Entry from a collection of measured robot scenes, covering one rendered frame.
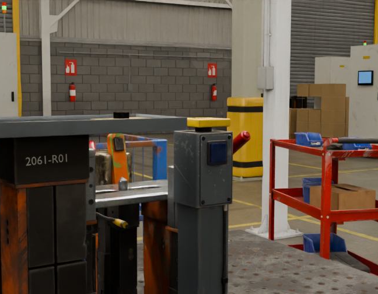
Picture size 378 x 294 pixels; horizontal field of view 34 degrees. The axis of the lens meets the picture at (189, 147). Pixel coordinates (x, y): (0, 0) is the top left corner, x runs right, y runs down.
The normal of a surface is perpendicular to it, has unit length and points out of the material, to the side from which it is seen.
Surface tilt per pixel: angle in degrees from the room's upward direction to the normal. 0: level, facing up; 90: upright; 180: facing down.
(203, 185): 90
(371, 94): 90
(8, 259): 90
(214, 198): 90
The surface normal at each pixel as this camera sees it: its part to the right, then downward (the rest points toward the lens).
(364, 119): -0.86, 0.04
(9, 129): 0.57, 0.07
